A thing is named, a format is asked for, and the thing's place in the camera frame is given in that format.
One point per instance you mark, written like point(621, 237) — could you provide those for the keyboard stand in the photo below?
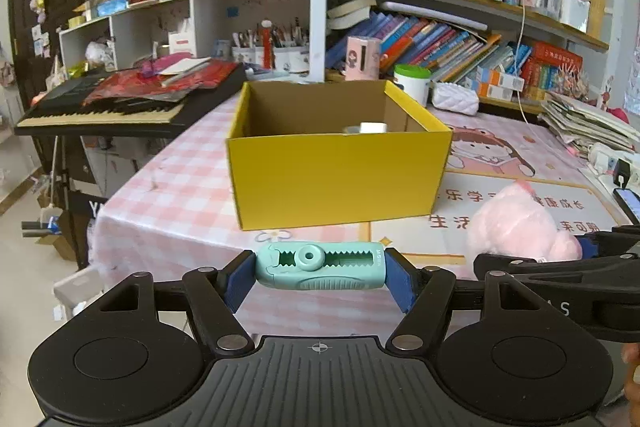
point(65, 172)

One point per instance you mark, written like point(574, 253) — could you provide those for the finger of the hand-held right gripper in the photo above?
point(589, 247)
point(550, 268)

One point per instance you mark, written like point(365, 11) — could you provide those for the black electric keyboard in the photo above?
point(65, 109)

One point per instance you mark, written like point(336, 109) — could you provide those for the white cubby shelf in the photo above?
point(210, 17)

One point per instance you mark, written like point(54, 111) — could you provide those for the black smartphone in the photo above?
point(629, 202)

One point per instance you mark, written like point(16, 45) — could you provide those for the white pen holder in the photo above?
point(292, 59)
point(244, 56)

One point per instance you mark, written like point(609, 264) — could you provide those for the white eraser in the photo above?
point(373, 127)

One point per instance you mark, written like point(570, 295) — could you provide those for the yellow cardboard box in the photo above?
point(325, 177)

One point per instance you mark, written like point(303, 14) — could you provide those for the red boxed book set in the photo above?
point(552, 72)

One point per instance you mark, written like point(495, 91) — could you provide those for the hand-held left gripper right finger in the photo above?
point(400, 279)

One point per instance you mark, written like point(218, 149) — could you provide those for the white power strip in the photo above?
point(605, 154)

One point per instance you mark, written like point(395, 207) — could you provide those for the black plug adapter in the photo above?
point(623, 168)

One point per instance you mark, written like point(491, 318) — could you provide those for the white booklet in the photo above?
point(182, 64)

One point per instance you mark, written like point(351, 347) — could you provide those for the pink checked tablecloth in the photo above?
point(165, 207)

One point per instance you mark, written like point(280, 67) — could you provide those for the row of leaning blue books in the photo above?
point(430, 44)

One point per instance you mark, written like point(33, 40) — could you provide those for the white quilted pouch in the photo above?
point(455, 99)

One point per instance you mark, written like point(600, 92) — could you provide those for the stack of newspapers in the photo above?
point(585, 122)

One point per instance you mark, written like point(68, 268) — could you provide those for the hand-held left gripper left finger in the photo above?
point(240, 282)

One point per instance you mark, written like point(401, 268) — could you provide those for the orange white small boxes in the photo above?
point(500, 84)

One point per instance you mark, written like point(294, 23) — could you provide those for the person's right hand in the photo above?
point(634, 372)

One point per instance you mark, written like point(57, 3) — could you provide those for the red papers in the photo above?
point(210, 74)

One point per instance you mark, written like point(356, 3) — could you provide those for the pink plush pig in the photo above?
point(520, 227)

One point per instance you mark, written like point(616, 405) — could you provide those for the crumpled plastic bag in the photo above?
point(99, 54)

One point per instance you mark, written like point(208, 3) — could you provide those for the teal correction tape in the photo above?
point(320, 277)

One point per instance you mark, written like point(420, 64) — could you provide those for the white box red label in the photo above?
point(181, 43)

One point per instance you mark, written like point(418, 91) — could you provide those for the white jar green lid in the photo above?
point(412, 87)

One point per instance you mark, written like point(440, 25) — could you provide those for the pink cartoon box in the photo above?
point(364, 59)

